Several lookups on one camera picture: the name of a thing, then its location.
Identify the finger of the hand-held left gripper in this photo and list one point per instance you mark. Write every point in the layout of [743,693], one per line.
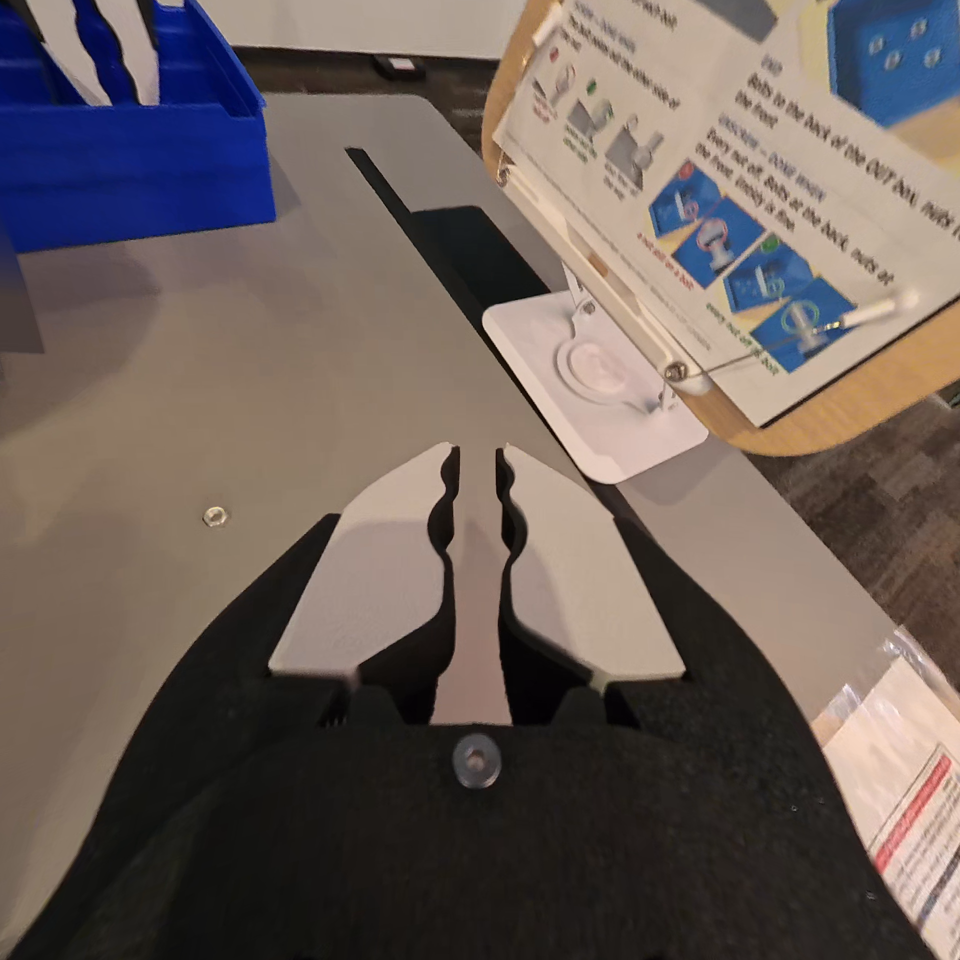
[135,45]
[71,45]

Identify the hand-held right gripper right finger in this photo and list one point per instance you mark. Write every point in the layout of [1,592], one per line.
[592,585]

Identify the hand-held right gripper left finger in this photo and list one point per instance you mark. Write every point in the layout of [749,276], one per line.
[360,585]

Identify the blue divided plastic bin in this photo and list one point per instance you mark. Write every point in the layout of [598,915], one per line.
[150,172]

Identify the black box with red label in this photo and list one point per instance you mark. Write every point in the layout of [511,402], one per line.
[401,67]

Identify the wooden document stand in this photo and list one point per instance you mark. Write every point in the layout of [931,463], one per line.
[825,427]

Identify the laminated instruction sheet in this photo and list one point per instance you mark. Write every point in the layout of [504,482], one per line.
[900,787]

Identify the printed instruction poster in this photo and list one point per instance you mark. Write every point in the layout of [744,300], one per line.
[750,135]

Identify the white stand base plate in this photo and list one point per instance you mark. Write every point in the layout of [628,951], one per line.
[540,360]

